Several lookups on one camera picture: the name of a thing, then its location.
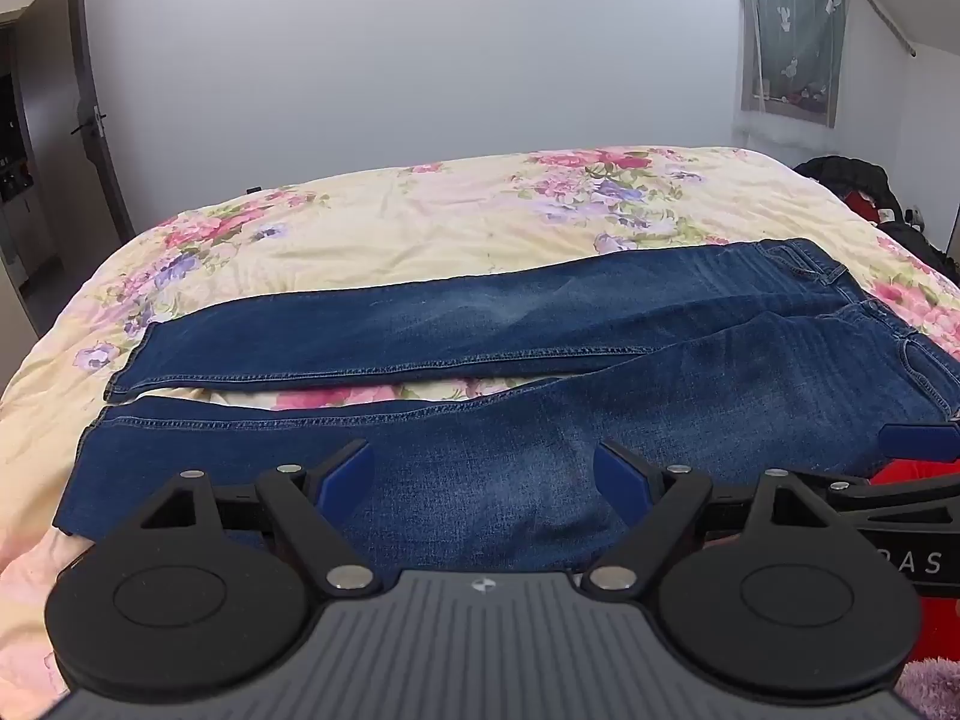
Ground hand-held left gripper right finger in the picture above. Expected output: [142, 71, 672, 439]
[586, 440, 835, 593]

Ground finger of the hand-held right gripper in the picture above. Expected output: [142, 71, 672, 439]
[879, 424, 960, 461]
[825, 474, 960, 524]

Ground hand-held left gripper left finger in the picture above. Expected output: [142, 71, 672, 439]
[139, 439, 380, 593]

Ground blue denim pants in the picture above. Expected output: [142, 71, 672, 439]
[52, 238, 960, 575]

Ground red cloth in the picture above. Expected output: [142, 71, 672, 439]
[868, 460, 960, 661]

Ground purple fluffy cloth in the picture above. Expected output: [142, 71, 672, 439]
[896, 656, 960, 720]

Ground floral bed cover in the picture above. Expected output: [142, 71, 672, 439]
[0, 146, 960, 720]

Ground black clothing pile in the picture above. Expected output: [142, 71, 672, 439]
[791, 155, 960, 278]

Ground green printed curtain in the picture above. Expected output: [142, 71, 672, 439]
[731, 0, 852, 147]

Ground dark door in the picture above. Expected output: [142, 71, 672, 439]
[66, 0, 136, 245]

